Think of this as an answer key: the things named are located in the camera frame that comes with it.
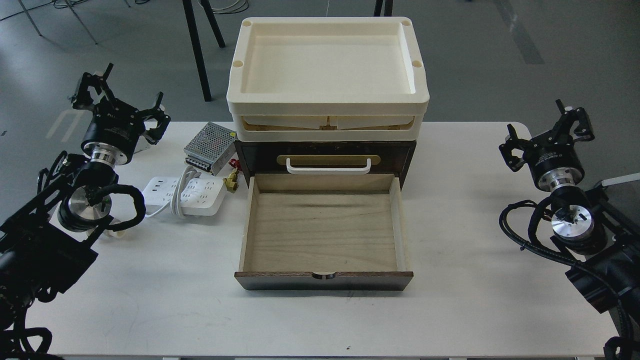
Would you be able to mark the open wooden drawer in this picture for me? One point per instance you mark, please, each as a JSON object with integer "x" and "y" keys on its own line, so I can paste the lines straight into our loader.
{"x": 324, "y": 232}

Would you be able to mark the white power strip with cable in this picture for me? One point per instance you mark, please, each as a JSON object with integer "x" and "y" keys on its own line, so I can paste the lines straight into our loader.
{"x": 190, "y": 194}

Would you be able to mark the white drawer handle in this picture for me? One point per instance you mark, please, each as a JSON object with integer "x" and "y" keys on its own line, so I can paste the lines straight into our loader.
{"x": 328, "y": 170}

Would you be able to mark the silver mesh power supply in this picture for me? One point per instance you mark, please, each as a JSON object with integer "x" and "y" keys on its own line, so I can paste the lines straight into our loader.
{"x": 211, "y": 148}

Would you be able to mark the brass valve with red handle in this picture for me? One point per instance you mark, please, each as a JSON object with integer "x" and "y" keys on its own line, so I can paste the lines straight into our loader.
{"x": 231, "y": 181}

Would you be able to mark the cream plastic tray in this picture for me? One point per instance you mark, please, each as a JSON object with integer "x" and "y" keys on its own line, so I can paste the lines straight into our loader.
{"x": 327, "y": 79}

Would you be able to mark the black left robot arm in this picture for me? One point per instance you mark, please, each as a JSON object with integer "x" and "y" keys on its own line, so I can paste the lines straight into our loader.
{"x": 47, "y": 244}

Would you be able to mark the black table leg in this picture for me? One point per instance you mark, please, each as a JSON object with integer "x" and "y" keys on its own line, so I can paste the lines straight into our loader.
{"x": 383, "y": 8}
{"x": 188, "y": 10}

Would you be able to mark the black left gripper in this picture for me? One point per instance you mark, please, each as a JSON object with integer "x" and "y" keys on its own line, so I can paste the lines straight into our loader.
{"x": 116, "y": 123}

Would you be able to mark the black table leg right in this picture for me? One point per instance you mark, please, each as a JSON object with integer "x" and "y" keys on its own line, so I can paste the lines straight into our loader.
{"x": 383, "y": 8}

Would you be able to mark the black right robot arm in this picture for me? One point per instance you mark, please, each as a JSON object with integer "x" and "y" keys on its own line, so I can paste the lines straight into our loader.
{"x": 576, "y": 228}

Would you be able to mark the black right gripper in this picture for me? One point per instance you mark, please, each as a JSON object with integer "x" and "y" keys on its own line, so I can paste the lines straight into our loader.
{"x": 552, "y": 159}

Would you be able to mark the white circuit breaker red switch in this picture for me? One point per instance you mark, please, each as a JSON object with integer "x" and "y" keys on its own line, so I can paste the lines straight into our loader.
{"x": 144, "y": 142}

